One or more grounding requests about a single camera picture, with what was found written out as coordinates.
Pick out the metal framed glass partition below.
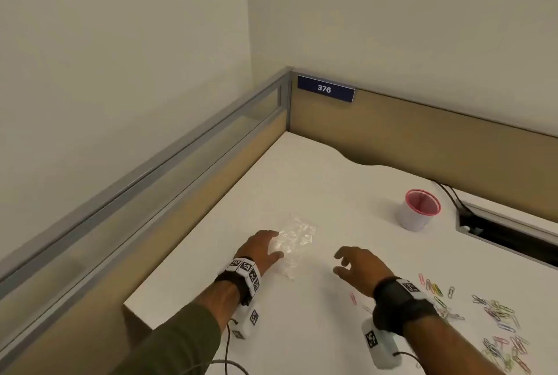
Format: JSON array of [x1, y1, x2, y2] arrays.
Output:
[[0, 67, 294, 375]]

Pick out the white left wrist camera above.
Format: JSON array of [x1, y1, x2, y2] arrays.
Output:
[[230, 307, 261, 340]]

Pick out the tan desk partition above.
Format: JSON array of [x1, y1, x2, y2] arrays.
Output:
[[288, 79, 558, 224]]

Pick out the blue number sign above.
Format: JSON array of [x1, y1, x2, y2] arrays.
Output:
[[297, 75, 356, 104]]

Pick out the black left wristband with markers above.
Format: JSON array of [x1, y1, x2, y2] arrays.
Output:
[[214, 256, 262, 306]]

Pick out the person's right forearm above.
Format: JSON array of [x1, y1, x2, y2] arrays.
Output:
[[392, 308, 508, 375]]

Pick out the person's left forearm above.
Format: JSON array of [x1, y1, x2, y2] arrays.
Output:
[[124, 279, 246, 375]]

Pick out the clear plastic bag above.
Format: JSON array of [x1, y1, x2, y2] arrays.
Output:
[[269, 213, 320, 280]]

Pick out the white cup with pink rim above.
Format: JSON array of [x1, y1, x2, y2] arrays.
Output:
[[395, 189, 442, 232]]

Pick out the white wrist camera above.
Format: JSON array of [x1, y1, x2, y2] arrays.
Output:
[[361, 317, 405, 370], [230, 307, 261, 340]]

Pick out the black right wristband with marker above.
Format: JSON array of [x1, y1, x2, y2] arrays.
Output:
[[372, 276, 441, 337]]

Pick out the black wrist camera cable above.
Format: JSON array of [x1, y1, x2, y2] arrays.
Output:
[[192, 322, 250, 375], [392, 350, 423, 369]]

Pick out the pile of coloured paper clips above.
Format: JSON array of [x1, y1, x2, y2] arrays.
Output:
[[349, 272, 533, 375]]

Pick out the person's right hand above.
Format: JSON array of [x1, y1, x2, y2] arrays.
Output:
[[333, 247, 396, 300]]

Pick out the person's left hand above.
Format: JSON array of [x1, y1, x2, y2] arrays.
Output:
[[235, 230, 284, 275]]

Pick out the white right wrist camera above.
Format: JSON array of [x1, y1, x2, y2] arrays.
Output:
[[361, 317, 405, 370]]

